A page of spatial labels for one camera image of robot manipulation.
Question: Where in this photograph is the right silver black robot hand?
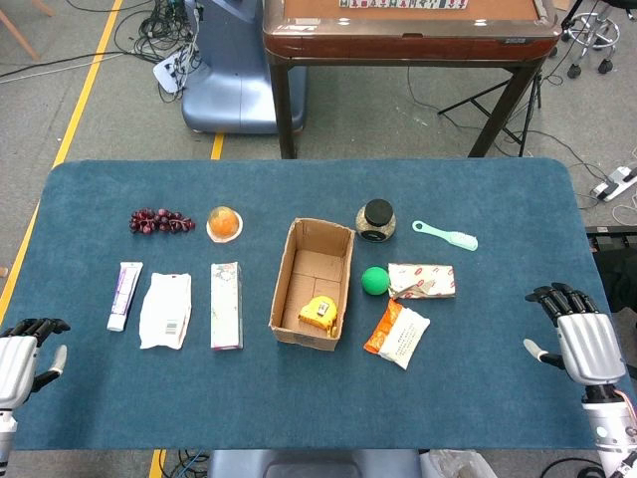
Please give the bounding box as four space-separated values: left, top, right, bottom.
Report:
523 282 627 400

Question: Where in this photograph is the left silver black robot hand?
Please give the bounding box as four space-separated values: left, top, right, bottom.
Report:
0 317 72 412

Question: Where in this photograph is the red printed white snack packet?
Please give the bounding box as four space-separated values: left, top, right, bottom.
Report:
386 262 457 301

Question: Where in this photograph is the orange white snack packet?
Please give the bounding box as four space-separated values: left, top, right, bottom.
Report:
362 298 431 371

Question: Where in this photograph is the blue mobile robot base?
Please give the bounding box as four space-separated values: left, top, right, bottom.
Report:
180 0 308 134

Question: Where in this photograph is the clear plastic bag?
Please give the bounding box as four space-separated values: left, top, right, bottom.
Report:
420 449 492 478

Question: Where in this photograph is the green ball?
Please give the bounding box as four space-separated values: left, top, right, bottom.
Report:
360 266 391 298

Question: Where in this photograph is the yellow tape measure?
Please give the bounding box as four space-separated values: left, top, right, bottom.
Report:
298 295 340 338

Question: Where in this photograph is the open cardboard box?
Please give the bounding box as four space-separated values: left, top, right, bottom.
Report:
268 217 356 353

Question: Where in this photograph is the black equipment case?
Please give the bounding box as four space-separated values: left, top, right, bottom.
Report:
584 224 637 320

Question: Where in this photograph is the purple white toothpaste tube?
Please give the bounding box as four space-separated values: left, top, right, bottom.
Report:
106 261 144 333

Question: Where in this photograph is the white plastic packet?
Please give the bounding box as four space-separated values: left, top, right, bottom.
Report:
138 271 193 351

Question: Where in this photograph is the white power strip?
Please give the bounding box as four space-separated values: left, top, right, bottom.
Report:
590 166 637 202

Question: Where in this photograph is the mint green brush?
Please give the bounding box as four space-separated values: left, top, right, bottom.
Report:
411 220 480 252

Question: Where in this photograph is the dark red grape bunch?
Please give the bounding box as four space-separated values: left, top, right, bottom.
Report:
128 207 196 235

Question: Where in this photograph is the long floral carton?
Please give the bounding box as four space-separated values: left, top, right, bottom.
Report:
209 261 245 352

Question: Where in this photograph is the orange jelly cup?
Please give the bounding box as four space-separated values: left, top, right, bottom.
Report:
206 205 245 244

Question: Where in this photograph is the black folding stand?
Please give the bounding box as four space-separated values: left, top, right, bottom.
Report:
437 74 543 158

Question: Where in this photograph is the glass jar black lid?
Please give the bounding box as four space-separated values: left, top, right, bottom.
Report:
354 198 398 244

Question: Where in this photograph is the blue table cloth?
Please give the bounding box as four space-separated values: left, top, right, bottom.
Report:
0 157 613 452

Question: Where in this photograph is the grey blue robot torso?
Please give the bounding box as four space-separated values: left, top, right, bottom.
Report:
206 449 423 478

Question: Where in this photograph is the white multi socket with plugs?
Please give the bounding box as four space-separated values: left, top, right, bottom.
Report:
152 52 193 94

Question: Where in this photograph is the chrome wheeled stool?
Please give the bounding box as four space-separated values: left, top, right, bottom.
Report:
560 0 623 80

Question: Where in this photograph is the wooden legged chair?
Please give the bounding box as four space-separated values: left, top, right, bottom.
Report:
0 0 56 62

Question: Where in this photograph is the brown mahjong table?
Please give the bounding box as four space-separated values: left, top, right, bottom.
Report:
262 0 561 159

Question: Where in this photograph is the row of mahjong tiles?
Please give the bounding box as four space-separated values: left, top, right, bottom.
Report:
338 0 469 10

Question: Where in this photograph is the black cable bundle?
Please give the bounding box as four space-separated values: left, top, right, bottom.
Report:
113 0 200 104

